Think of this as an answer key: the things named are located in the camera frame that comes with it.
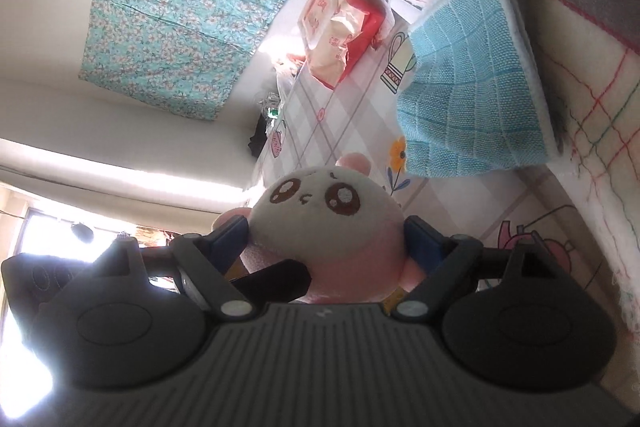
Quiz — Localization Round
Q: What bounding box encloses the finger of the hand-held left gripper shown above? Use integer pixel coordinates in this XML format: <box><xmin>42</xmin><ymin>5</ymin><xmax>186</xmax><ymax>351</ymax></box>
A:
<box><xmin>224</xmin><ymin>259</ymin><xmax>314</xmax><ymax>304</ymax></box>

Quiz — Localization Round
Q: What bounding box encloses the printed checkered bed sheet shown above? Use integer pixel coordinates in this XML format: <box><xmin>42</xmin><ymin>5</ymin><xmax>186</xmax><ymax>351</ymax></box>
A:
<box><xmin>249</xmin><ymin>6</ymin><xmax>622</xmax><ymax>304</ymax></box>

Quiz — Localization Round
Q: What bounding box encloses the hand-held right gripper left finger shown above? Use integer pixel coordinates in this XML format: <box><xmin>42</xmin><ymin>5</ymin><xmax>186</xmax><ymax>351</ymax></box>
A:
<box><xmin>97</xmin><ymin>216</ymin><xmax>267</xmax><ymax>321</ymax></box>

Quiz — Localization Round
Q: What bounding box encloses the blue checkered cloth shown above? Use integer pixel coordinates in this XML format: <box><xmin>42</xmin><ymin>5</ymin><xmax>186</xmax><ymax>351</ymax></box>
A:
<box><xmin>397</xmin><ymin>0</ymin><xmax>565</xmax><ymax>178</ymax></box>

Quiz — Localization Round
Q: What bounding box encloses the dark cloth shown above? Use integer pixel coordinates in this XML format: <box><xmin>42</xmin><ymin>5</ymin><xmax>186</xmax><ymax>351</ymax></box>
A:
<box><xmin>248</xmin><ymin>116</ymin><xmax>274</xmax><ymax>158</ymax></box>

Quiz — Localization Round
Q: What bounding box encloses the pink and white plush toy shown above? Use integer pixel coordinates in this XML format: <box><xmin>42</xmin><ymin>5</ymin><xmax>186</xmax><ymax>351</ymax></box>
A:
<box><xmin>212</xmin><ymin>151</ymin><xmax>427</xmax><ymax>306</ymax></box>

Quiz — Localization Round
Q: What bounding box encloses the teal floral cloth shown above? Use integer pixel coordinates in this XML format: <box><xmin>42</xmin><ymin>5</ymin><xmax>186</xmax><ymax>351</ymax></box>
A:
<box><xmin>78</xmin><ymin>0</ymin><xmax>307</xmax><ymax>121</ymax></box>

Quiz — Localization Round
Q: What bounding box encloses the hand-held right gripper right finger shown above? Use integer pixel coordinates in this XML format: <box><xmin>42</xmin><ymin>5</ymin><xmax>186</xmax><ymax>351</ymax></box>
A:
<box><xmin>390</xmin><ymin>215</ymin><xmax>552</xmax><ymax>321</ymax></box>

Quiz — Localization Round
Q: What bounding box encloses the pink wet wipes pack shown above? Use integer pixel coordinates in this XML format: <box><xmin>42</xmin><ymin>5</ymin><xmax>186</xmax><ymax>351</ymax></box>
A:
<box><xmin>298</xmin><ymin>0</ymin><xmax>397</xmax><ymax>90</ymax></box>

